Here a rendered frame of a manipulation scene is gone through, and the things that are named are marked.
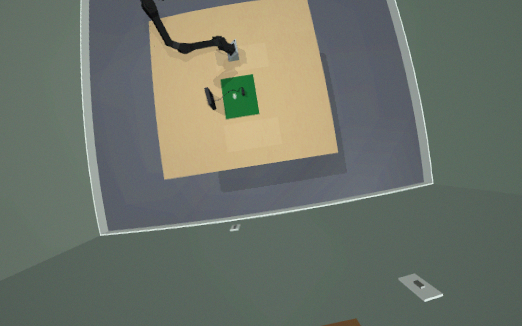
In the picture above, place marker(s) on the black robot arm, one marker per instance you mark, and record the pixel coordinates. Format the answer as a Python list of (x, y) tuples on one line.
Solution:
[(150, 9)]

